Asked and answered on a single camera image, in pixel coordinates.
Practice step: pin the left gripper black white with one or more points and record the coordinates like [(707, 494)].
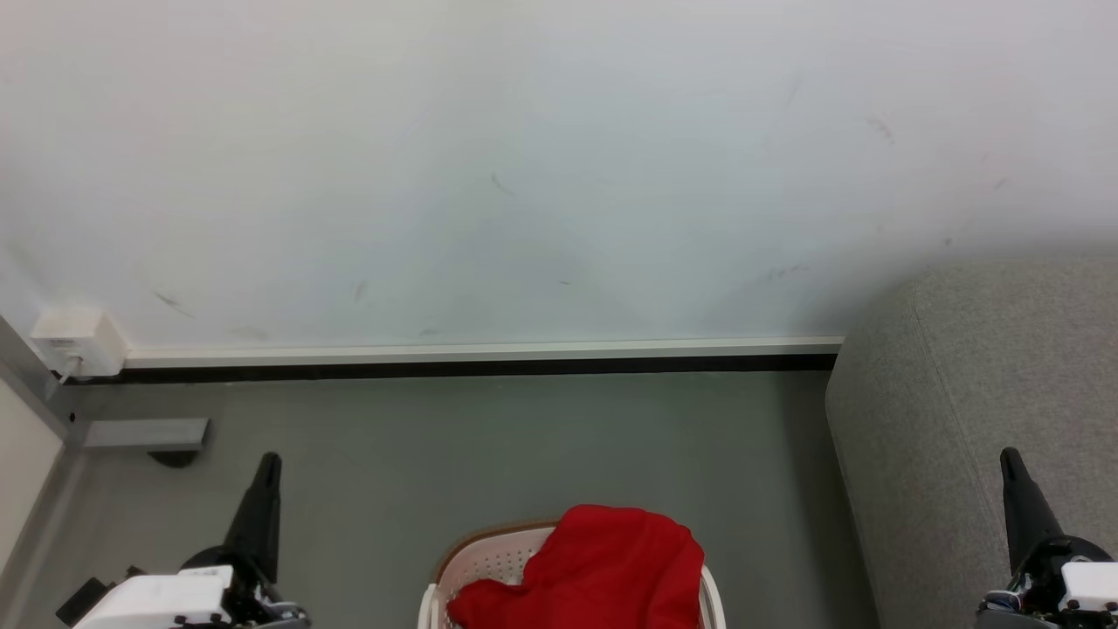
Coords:
[(175, 598)]

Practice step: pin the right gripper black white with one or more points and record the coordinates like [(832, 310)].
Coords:
[(1074, 585)]

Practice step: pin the red cloth garment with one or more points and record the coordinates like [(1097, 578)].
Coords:
[(611, 568)]

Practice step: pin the grey fabric sofa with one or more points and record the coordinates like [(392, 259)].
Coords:
[(961, 393)]

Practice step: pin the grey metal bar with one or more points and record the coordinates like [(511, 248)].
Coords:
[(144, 433)]

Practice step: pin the white laundry basket brown rim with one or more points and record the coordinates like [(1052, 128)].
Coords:
[(489, 559)]

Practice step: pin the white and black baseboard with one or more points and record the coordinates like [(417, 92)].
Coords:
[(480, 358)]

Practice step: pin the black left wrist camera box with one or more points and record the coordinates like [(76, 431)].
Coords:
[(83, 601)]

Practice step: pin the white wall power adapter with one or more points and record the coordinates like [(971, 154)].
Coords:
[(77, 339)]

